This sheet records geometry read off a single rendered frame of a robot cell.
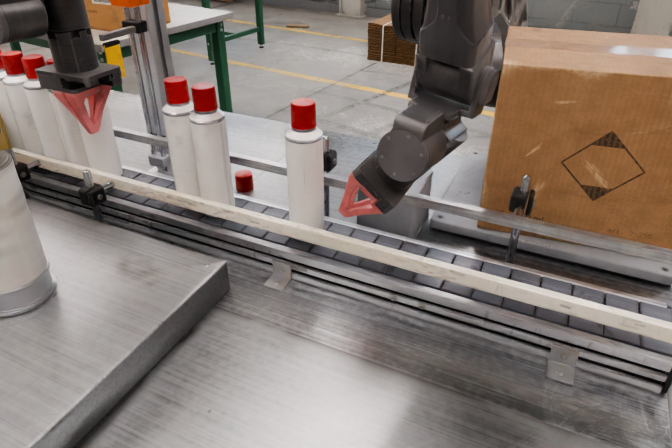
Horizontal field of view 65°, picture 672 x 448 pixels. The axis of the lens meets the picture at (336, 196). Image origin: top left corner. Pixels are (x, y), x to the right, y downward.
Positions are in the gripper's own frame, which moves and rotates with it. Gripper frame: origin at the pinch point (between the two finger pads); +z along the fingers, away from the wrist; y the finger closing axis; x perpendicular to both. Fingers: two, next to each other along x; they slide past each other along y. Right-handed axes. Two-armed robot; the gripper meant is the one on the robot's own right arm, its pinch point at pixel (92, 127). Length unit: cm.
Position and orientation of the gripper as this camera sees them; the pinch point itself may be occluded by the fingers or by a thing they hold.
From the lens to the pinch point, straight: 87.8
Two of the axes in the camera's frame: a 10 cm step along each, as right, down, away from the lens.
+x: 4.3, -4.5, 7.8
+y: 9.0, 2.1, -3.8
